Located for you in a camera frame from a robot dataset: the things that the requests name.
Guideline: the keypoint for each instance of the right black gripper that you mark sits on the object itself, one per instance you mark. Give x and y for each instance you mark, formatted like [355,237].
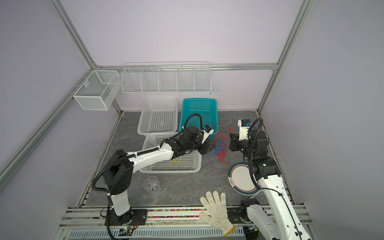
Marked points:
[236,142]

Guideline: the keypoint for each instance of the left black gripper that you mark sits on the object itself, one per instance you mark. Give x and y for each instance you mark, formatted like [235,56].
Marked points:
[206,148]

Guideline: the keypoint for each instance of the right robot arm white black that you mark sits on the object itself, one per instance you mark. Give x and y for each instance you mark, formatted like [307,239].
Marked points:
[266,177]

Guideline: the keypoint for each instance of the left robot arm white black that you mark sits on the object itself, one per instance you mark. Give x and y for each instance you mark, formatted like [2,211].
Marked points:
[115,178]

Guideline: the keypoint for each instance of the front white plastic basket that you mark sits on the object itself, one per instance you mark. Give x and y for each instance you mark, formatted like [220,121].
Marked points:
[189,163]

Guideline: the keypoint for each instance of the white plastic basket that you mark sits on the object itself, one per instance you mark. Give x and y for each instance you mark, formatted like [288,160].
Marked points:
[189,163]
[158,116]

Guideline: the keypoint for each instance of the white plate green rim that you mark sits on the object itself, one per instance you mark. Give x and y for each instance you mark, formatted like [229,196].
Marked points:
[240,180]

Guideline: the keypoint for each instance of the teal plastic basket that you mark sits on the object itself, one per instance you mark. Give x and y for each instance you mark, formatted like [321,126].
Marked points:
[205,107]

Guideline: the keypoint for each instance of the rear white plastic basket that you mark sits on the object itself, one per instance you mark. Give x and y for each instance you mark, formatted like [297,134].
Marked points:
[158,116]

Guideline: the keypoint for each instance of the white knit work glove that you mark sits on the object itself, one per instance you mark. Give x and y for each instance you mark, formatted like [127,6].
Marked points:
[216,212]

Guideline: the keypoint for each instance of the clear plastic cup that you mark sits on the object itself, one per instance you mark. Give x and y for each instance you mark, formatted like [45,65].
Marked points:
[152,184]

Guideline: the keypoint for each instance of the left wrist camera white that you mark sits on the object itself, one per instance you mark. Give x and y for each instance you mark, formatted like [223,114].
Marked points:
[206,133]

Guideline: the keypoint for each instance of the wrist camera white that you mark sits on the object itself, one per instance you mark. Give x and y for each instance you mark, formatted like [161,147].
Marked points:
[244,126]
[206,133]

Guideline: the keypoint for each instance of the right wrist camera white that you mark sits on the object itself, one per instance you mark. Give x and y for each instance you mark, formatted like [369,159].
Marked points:
[244,126]

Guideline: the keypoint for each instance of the white wire rack shelf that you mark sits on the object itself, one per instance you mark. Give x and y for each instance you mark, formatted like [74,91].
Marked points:
[166,77]

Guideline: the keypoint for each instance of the white mesh wall box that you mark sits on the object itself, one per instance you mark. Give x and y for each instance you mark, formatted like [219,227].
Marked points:
[99,90]

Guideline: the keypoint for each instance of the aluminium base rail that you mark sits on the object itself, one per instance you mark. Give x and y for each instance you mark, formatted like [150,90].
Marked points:
[158,217]

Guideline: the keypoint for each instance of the aluminium frame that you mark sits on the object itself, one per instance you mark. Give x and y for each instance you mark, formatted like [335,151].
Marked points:
[9,170]

